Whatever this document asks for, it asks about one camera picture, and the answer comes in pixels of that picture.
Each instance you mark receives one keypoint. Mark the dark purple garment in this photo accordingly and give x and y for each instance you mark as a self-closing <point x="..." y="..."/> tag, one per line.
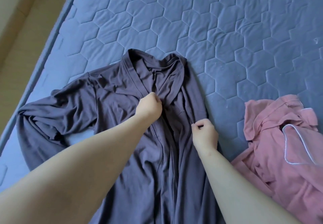
<point x="116" y="110"/>

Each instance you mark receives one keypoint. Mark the person's left forearm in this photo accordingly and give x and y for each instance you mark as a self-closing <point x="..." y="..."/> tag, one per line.
<point x="65" y="181"/>

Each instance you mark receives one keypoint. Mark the pink pajama shirt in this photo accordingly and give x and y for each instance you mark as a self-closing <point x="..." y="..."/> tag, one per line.
<point x="282" y="150"/>

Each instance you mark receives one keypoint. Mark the blue quilted mattress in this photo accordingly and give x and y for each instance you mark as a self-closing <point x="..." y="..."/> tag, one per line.
<point x="202" y="19"/>

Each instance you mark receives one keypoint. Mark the person's left hand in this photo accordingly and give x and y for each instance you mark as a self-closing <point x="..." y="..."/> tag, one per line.
<point x="149" y="108"/>

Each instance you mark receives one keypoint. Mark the person's right hand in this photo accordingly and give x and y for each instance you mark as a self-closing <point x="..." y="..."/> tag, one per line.
<point x="204" y="134"/>

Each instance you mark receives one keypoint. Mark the person's right forearm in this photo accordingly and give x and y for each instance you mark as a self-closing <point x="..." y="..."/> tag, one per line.
<point x="242" y="196"/>

